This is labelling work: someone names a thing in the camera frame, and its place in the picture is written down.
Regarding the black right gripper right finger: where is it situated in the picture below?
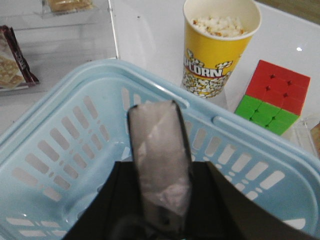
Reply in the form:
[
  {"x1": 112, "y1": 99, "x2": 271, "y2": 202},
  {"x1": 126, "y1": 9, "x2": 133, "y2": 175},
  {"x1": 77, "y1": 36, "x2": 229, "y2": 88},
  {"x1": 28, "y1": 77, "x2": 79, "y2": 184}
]
[{"x1": 185, "y1": 161, "x2": 314, "y2": 240}]

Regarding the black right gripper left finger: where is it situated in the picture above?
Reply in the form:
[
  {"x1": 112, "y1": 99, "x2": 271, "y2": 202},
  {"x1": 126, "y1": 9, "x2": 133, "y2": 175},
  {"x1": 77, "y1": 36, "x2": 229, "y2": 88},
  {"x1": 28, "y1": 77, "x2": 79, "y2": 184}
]
[{"x1": 63, "y1": 161, "x2": 146, "y2": 240}]

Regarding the black tissue pack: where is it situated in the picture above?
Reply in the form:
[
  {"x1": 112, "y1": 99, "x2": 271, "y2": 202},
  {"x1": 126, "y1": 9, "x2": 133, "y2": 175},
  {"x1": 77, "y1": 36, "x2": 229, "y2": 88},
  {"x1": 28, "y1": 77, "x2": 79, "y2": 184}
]
[{"x1": 127, "y1": 100, "x2": 192, "y2": 235}]

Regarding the packaged bread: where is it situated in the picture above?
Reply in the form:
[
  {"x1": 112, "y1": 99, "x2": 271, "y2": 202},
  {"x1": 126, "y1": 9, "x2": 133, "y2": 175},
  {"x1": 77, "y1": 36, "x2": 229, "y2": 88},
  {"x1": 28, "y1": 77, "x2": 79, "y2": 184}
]
[{"x1": 47, "y1": 0, "x2": 93, "y2": 12}]

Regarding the light blue plastic basket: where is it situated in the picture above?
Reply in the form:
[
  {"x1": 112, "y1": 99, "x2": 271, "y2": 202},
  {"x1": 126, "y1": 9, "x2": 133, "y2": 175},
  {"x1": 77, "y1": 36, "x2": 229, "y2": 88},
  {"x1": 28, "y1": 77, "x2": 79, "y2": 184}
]
[{"x1": 0, "y1": 59, "x2": 320, "y2": 240}]

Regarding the clear acrylic stand right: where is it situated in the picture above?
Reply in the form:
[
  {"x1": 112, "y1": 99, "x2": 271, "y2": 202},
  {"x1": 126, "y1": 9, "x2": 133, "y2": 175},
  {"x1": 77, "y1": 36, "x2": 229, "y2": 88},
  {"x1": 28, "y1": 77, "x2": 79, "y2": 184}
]
[{"x1": 282, "y1": 112, "x2": 320, "y2": 159}]

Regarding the red green puzzle cube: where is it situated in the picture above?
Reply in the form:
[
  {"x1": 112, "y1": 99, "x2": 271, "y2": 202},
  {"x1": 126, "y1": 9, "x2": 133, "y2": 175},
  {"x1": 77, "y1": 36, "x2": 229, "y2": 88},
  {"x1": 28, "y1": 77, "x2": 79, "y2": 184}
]
[{"x1": 234, "y1": 60, "x2": 311, "y2": 135}]

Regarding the maroon cracker snack packet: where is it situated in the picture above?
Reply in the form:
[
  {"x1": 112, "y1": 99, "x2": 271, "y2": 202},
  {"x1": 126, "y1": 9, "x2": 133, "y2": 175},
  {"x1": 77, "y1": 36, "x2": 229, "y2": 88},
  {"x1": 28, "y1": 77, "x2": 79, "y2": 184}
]
[{"x1": 0, "y1": 25, "x2": 40, "y2": 92}]

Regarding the yellow popcorn paper cup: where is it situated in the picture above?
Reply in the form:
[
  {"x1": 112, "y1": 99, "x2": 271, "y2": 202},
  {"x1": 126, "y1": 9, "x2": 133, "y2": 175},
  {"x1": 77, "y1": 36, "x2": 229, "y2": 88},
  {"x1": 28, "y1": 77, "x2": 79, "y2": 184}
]
[{"x1": 182, "y1": 0, "x2": 262, "y2": 99}]

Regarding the clear acrylic display shelf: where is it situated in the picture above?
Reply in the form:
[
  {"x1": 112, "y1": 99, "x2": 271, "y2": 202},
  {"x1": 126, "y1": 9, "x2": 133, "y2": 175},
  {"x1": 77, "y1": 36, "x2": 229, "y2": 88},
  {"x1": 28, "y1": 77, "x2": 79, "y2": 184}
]
[{"x1": 0, "y1": 0, "x2": 119, "y2": 96}]

